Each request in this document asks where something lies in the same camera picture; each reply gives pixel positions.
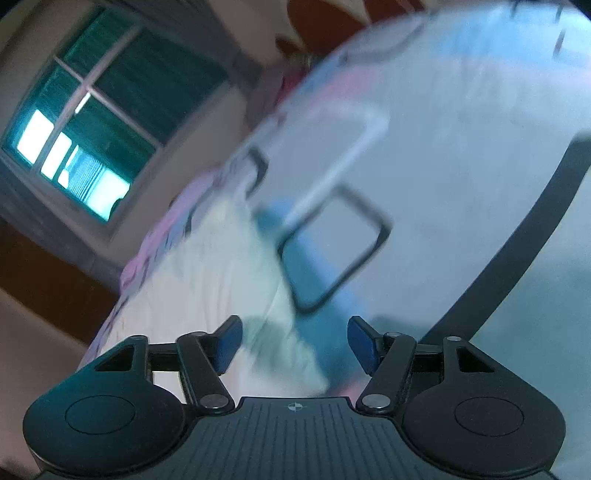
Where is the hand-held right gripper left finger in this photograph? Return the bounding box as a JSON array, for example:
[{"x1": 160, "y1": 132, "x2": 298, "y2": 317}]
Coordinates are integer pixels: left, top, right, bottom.
[{"x1": 95, "y1": 315, "x2": 244, "y2": 414}]

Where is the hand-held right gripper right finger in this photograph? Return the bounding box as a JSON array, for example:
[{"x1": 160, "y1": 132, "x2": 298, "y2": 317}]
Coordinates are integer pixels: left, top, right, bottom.
[{"x1": 347, "y1": 316, "x2": 498, "y2": 414}]

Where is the cream puffer jacket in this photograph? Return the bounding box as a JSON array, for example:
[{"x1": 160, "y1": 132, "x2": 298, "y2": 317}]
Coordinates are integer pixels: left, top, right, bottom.
[{"x1": 90, "y1": 200, "x2": 329, "y2": 398}]

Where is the pile of colourful clothes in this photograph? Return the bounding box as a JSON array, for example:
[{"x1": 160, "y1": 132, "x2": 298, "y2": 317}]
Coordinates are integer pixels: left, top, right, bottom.
[{"x1": 274, "y1": 34, "x2": 319, "y2": 100}]

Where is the brown wooden door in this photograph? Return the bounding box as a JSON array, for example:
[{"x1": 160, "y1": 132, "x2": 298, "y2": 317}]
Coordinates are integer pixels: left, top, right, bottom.
[{"x1": 0, "y1": 222, "x2": 122, "y2": 344}]

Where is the bed with patterned sheet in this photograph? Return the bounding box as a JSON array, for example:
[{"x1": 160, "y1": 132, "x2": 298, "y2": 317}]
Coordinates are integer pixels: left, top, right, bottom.
[{"x1": 83, "y1": 0, "x2": 591, "y2": 480}]

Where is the grey curtain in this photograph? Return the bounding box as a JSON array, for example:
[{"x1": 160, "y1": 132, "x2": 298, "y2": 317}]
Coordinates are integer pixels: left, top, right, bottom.
[
  {"x1": 104, "y1": 0, "x2": 264, "y2": 86},
  {"x1": 0, "y1": 154, "x2": 121, "y2": 291}
]

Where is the window with green blinds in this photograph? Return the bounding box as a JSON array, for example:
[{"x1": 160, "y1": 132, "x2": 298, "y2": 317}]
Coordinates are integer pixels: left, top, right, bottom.
[{"x1": 0, "y1": 4, "x2": 232, "y2": 227}]

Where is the white and brown headboard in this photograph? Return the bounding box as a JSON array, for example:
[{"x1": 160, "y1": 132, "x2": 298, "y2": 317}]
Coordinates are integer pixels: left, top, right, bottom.
[{"x1": 285, "y1": 0, "x2": 430, "y2": 54}]

